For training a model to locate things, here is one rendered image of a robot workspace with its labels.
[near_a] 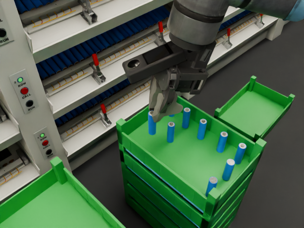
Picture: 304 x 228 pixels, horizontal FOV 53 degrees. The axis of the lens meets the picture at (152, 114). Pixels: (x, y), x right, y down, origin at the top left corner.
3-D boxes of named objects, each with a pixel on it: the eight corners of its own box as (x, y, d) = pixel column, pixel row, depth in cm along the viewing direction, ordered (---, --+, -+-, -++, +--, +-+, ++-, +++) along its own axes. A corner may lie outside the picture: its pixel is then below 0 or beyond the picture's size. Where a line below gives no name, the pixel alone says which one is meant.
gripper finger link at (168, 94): (168, 117, 62) (180, 81, 57) (161, 117, 62) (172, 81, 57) (160, 103, 66) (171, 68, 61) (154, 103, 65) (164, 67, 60)
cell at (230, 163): (232, 167, 67) (226, 182, 72) (236, 162, 68) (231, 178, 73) (225, 162, 68) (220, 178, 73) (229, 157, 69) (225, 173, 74)
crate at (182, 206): (251, 179, 82) (258, 162, 77) (205, 233, 72) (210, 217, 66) (167, 122, 97) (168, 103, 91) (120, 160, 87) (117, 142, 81)
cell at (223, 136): (225, 149, 79) (229, 133, 74) (220, 154, 78) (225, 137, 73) (219, 145, 79) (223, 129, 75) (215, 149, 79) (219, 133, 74)
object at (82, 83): (191, 41, 118) (206, 15, 106) (52, 121, 89) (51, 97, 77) (157, 5, 122) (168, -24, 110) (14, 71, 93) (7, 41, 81)
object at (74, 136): (187, 81, 132) (199, 62, 121) (66, 161, 103) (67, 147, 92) (157, 48, 136) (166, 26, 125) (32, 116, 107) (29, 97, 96)
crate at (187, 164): (258, 162, 77) (267, 141, 71) (210, 217, 66) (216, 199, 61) (168, 103, 91) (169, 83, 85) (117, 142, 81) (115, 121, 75)
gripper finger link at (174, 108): (178, 130, 68) (191, 96, 62) (153, 130, 66) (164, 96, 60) (173, 120, 70) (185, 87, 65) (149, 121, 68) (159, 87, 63)
